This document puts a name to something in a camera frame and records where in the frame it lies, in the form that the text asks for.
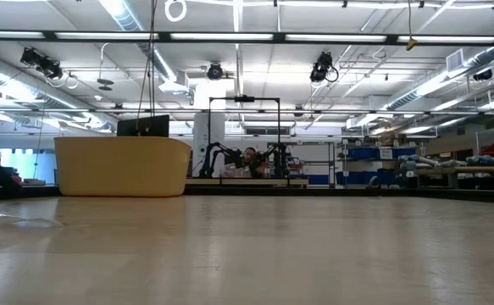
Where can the white plastic bag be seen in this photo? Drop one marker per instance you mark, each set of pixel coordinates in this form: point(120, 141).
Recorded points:
point(231, 171)

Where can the wooden station table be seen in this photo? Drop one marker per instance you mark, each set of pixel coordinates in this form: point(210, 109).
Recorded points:
point(251, 181)

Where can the black robot station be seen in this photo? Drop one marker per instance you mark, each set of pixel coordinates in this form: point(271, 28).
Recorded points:
point(207, 167)

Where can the white pillar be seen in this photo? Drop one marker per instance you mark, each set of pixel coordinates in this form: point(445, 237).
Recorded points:
point(200, 140)

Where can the metal shelf with blue bins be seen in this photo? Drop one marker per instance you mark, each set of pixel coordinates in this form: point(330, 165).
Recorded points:
point(361, 153)

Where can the yellow plastic bin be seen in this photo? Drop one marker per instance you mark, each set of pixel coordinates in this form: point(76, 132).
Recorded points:
point(119, 169)

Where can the small black clamp lever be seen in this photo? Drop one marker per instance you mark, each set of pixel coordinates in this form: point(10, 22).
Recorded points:
point(373, 184)

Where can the long light bar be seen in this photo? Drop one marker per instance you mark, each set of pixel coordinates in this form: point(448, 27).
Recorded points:
point(164, 36)

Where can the black ceiling disc lamp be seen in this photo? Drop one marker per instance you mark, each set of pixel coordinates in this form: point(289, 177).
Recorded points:
point(105, 81)

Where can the grey rolled bundle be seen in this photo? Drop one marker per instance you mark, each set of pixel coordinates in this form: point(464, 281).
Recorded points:
point(424, 161)
point(488, 160)

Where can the yellow hanging tag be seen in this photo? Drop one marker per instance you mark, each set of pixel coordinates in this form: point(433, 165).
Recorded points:
point(411, 43)

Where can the wooden workbench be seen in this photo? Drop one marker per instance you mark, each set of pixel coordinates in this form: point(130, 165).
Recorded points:
point(462, 170)

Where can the white vent grille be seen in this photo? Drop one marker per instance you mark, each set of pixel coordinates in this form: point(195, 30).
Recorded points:
point(455, 61)

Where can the small black ceiling camera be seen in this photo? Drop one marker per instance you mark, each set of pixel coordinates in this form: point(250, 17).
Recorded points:
point(215, 71)

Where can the black aluminium table frame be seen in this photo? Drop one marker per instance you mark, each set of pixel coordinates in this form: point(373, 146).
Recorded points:
point(356, 194)

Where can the silver ventilation duct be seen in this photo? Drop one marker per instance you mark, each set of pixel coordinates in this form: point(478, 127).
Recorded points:
point(1, 80)
point(490, 53)
point(119, 12)

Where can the black ceiling camera cluster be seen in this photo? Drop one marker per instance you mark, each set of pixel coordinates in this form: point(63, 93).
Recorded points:
point(43, 63)

